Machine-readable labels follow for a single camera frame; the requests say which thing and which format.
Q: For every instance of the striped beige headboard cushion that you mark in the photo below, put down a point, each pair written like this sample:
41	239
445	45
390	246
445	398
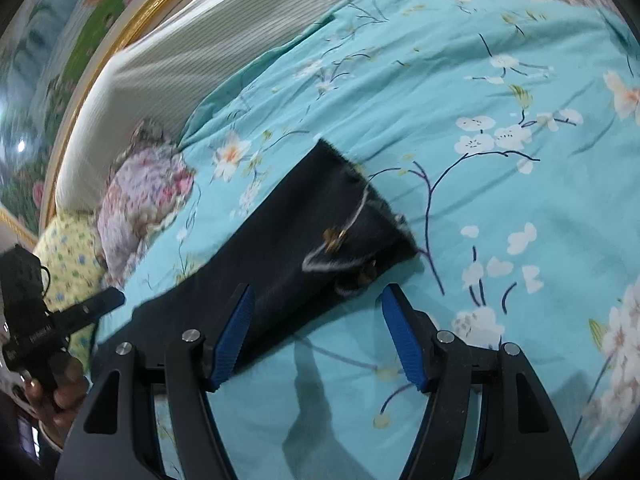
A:
163	76

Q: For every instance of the gold framed landscape painting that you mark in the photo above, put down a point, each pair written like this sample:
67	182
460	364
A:
45	50

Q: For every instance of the teal floral bed sheet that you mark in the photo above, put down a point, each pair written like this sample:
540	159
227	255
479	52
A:
505	135

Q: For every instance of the pink purple floral pillow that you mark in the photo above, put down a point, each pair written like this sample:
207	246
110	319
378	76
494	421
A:
148	183

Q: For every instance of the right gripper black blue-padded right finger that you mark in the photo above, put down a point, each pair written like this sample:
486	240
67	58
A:
487	416

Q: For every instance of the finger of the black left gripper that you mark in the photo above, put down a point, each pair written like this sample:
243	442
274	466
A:
86	312

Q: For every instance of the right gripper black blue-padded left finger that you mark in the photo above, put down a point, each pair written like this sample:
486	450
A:
149	402

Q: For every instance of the yellow patterned pillow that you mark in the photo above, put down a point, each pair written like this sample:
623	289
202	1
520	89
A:
69	248

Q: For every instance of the person's left hand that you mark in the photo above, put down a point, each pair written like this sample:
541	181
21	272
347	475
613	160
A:
57	411

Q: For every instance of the black pants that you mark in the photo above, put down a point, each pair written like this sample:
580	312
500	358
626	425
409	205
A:
321	236

